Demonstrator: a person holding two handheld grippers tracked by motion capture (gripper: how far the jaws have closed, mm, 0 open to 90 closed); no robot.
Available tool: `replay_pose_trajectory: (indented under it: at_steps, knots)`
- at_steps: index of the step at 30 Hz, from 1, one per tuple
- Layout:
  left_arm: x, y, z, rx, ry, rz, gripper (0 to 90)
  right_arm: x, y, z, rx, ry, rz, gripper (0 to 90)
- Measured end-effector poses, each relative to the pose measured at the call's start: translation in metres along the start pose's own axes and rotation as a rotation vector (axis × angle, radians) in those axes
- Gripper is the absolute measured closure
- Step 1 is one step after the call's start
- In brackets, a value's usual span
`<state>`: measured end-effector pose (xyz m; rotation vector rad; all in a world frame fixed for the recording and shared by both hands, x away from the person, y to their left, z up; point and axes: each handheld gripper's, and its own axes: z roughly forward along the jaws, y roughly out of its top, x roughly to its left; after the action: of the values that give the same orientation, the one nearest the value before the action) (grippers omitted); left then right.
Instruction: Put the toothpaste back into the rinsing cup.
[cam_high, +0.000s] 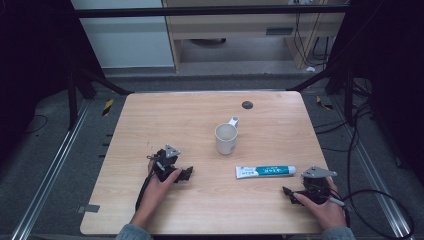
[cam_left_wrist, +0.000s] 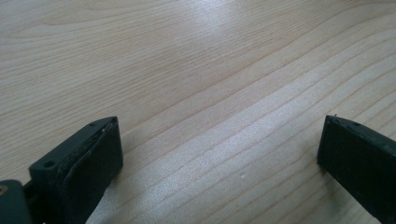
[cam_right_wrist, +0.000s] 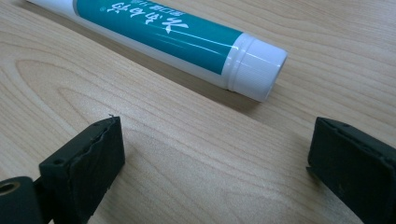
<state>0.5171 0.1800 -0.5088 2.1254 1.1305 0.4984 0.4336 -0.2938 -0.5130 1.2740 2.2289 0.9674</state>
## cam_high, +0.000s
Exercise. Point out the light wooden desk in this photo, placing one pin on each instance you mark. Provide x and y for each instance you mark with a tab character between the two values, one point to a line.
233	28

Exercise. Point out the yellow and black striped tape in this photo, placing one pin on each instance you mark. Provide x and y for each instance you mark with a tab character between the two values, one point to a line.
324	104
107	107

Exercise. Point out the aluminium floor rail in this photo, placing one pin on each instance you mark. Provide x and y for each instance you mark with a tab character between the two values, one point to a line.
370	173
50	173

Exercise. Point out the black metal stand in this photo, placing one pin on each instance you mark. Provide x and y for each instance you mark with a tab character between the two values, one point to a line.
86	86
336	83

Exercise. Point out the white cabinet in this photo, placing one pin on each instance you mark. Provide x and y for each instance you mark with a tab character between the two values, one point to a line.
126	43

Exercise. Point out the person's right hand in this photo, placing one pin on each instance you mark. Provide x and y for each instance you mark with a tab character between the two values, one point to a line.
325	210

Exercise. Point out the grey tape piece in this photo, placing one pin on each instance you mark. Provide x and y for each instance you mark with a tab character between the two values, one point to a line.
88	208

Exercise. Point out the person's left hand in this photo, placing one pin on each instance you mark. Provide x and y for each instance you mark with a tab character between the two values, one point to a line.
156	193

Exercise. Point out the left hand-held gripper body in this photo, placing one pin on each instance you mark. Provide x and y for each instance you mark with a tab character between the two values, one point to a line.
164	162

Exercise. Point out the black curtain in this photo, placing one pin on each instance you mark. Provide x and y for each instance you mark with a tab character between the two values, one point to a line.
390	66
33	66

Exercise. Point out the round grey table grommet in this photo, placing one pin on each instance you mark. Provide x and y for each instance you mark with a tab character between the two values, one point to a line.
247	105

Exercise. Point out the black horizontal frame bar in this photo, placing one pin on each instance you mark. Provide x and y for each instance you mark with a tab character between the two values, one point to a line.
200	12

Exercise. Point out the white and teal toothpaste tube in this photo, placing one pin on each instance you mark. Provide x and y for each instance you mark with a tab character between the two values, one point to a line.
265	171

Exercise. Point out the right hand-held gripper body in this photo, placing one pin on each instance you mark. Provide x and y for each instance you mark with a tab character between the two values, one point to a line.
316	186

